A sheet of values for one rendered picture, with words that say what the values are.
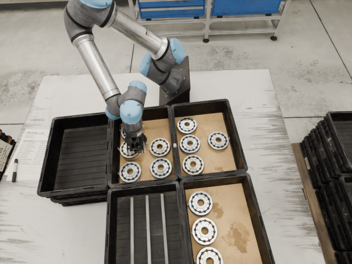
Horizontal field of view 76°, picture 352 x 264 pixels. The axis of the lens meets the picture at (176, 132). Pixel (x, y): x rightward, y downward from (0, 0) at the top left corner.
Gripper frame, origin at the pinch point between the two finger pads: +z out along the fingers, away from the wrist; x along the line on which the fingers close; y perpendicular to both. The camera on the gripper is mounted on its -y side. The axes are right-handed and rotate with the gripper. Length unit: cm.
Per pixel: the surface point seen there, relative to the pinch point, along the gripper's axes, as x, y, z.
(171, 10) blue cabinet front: 36, -188, 45
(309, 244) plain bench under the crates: 75, 49, 8
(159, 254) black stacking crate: 8.1, 46.7, 3.0
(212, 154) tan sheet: 36.5, 6.1, -0.3
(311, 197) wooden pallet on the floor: 123, 19, 58
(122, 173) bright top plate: -7.1, 11.7, 2.1
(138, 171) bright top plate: 0.5, 11.6, 1.1
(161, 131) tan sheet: 12.4, -10.1, 2.8
